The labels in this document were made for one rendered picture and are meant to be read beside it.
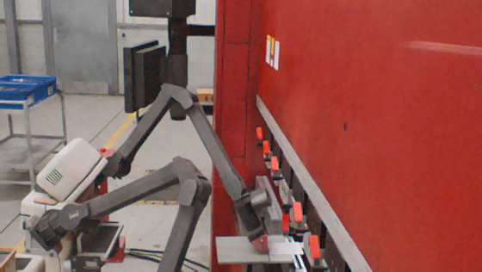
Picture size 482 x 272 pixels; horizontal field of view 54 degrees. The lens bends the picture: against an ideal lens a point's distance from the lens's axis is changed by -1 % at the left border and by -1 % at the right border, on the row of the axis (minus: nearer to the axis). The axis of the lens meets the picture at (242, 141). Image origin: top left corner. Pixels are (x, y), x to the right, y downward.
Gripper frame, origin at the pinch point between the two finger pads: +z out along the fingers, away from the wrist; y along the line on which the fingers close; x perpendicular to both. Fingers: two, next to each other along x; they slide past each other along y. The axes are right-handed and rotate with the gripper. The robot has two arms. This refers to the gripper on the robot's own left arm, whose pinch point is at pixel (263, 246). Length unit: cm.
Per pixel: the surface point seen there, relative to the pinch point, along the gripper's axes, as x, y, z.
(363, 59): -42, -61, -63
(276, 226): -5.1, 32.9, 12.6
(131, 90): 36, 103, -60
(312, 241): -17, -49, -23
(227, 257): 12.7, -5.4, -5.1
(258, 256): 2.8, -4.5, 0.1
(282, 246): -5.9, 1.7, 4.4
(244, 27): -32, 85, -65
